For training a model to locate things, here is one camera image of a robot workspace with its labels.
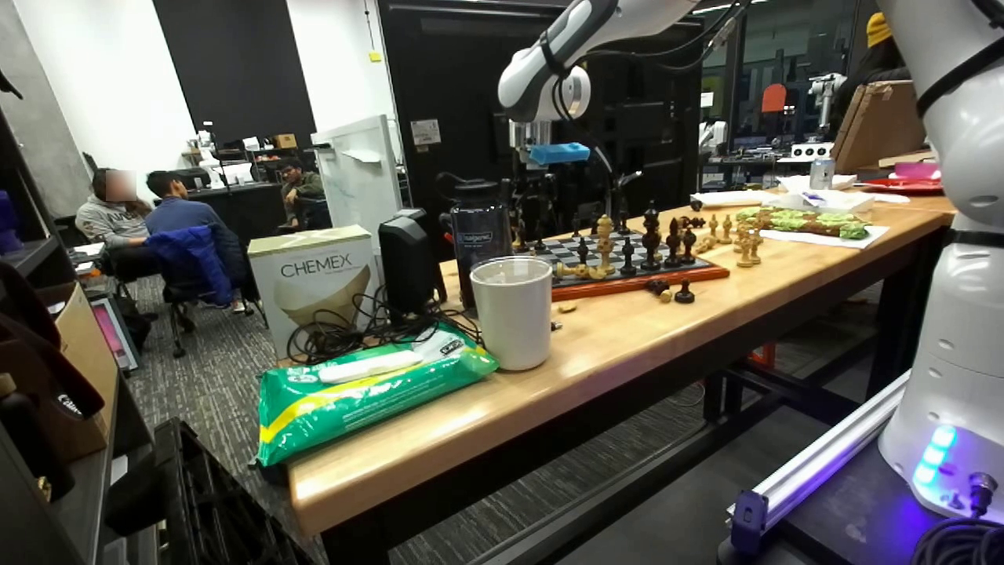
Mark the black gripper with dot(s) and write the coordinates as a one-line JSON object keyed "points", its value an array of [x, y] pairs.
{"points": [[540, 189]]}

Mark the dark red round object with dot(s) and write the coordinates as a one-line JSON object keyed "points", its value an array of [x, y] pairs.
{"points": [[478, 237]]}

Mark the white Chemex filter box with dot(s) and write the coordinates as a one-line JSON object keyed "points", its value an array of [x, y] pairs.
{"points": [[311, 276]]}

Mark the black and white chess board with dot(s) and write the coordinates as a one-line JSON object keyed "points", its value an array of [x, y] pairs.
{"points": [[638, 274]]}

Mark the blue rail end bracket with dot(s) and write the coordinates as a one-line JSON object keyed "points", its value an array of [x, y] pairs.
{"points": [[748, 518]]}

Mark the black plastic crate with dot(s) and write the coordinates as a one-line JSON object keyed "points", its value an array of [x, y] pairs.
{"points": [[207, 503]]}

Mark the tan chess piece lying flat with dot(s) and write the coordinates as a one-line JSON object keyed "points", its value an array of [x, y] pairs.
{"points": [[584, 272]]}

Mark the green wet wipes pack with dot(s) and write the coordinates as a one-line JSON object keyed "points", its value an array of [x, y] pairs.
{"points": [[364, 392]]}

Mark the black office desk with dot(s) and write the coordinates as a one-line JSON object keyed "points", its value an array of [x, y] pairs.
{"points": [[246, 206]]}

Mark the person with yellow beanie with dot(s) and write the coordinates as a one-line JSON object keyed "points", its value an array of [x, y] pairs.
{"points": [[878, 30]]}

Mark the red plate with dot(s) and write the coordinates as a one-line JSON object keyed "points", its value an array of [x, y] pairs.
{"points": [[901, 185]]}

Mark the white panel board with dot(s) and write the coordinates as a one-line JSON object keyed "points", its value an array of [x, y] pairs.
{"points": [[358, 178]]}

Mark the office chair blue jacket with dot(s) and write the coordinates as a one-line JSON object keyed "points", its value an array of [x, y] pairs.
{"points": [[192, 262]]}

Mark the aluminium profile rail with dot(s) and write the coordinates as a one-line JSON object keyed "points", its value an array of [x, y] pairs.
{"points": [[827, 450]]}

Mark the brown cardboard box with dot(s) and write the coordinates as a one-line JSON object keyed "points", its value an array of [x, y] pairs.
{"points": [[89, 363]]}

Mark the tan chess knight piece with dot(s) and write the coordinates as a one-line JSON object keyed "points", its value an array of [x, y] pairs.
{"points": [[748, 241]]}

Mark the white ceramic mug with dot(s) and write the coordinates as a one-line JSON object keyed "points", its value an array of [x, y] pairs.
{"points": [[513, 311]]}

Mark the seated man blue shirt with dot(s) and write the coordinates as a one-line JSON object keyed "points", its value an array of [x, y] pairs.
{"points": [[183, 219]]}

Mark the tall black chess piece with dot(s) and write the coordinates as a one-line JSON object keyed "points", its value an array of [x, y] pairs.
{"points": [[650, 237]]}

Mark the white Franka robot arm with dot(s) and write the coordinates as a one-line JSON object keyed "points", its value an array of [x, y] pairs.
{"points": [[959, 365]]}

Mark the tall tan chess piece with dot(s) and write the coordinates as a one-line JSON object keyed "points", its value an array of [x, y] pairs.
{"points": [[603, 243]]}

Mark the small black chess pawn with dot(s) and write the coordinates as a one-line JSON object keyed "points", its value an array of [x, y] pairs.
{"points": [[582, 250]]}

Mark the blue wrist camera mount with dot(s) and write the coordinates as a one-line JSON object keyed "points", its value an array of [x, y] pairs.
{"points": [[559, 156]]}

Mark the brown wooden board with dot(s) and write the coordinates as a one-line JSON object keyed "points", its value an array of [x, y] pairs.
{"points": [[876, 128]]}

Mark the small white bottle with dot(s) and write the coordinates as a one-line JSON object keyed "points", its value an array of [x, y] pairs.
{"points": [[823, 174]]}

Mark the small tan chess piece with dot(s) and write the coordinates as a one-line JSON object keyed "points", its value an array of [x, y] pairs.
{"points": [[725, 227], [713, 227]]}

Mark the white paper with green items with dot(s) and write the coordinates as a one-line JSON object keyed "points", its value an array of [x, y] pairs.
{"points": [[827, 224]]}

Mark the tiny tan wooden piece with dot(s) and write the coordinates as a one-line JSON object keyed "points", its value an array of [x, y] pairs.
{"points": [[567, 308]]}

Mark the seated woman grey sweater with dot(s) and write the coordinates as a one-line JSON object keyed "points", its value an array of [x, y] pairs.
{"points": [[107, 215]]}

